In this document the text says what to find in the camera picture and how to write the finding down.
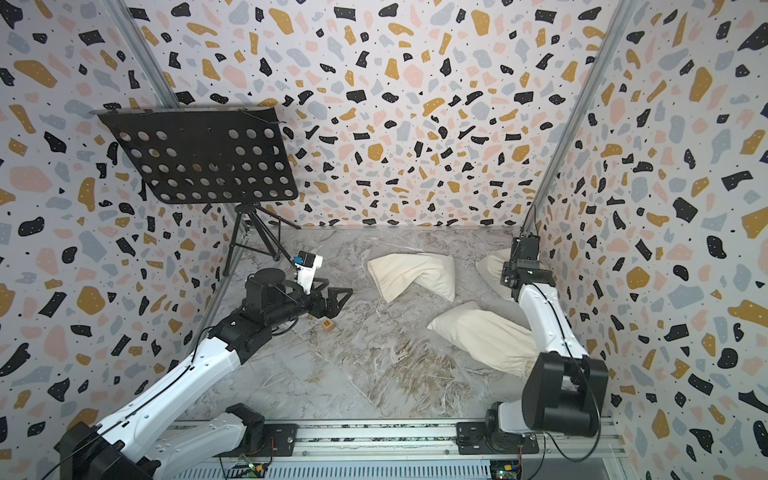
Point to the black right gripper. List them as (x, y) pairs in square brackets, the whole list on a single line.
[(506, 272)]

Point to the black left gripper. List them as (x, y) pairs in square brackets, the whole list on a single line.
[(331, 309)]

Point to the cream cloth bag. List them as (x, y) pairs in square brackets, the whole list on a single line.
[(491, 268), (488, 338)]

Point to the cream drawstring soil bag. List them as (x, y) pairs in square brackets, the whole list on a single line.
[(394, 273)]

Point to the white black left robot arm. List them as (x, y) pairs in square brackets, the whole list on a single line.
[(128, 444)]

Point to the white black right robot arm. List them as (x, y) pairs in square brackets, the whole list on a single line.
[(566, 388)]

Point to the black music stand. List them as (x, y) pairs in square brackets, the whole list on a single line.
[(210, 155)]

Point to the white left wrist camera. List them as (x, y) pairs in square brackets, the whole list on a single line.
[(306, 264)]

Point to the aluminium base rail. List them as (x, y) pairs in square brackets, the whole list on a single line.
[(413, 449)]

